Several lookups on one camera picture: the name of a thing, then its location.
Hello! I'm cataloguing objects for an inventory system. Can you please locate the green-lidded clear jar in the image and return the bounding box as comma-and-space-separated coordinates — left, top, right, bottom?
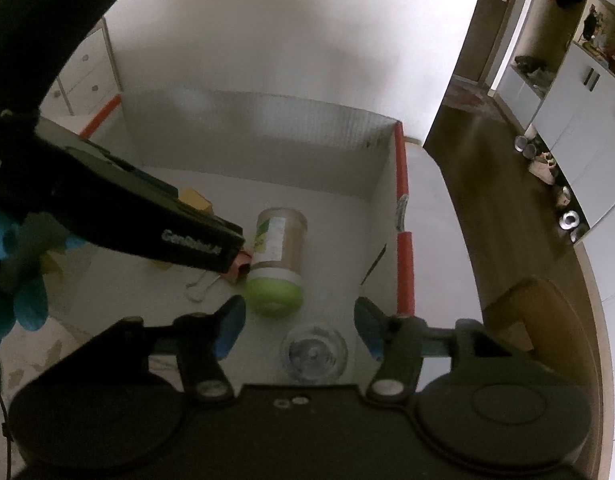
246, 208, 308, 318

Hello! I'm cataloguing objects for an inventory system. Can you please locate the yellow rectangular box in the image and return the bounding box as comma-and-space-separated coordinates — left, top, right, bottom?
178, 188, 213, 214

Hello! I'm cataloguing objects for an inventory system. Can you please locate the blue gloved left hand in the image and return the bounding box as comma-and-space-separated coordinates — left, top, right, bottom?
0, 211, 85, 345

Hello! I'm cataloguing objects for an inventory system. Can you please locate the white drawer cabinet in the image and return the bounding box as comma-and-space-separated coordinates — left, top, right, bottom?
41, 18, 121, 118

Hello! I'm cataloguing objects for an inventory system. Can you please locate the wooden chair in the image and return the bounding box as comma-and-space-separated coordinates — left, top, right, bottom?
482, 275, 603, 476

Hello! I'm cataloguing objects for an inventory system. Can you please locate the white small spoon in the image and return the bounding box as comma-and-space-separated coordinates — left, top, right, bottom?
185, 271, 222, 304

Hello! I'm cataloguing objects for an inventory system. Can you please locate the clear round glass lid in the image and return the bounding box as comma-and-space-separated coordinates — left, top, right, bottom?
280, 324, 347, 385

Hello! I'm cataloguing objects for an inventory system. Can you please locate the small pink box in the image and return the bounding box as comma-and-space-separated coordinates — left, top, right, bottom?
222, 248, 252, 284

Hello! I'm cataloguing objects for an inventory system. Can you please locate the white slipper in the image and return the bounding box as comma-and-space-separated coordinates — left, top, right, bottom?
529, 153, 556, 185

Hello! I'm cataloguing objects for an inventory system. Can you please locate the red cardboard storage box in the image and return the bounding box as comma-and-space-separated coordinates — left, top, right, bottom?
87, 88, 414, 385

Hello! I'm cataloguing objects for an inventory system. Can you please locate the white storage cabinet unit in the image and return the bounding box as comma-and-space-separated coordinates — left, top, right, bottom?
494, 0, 615, 226

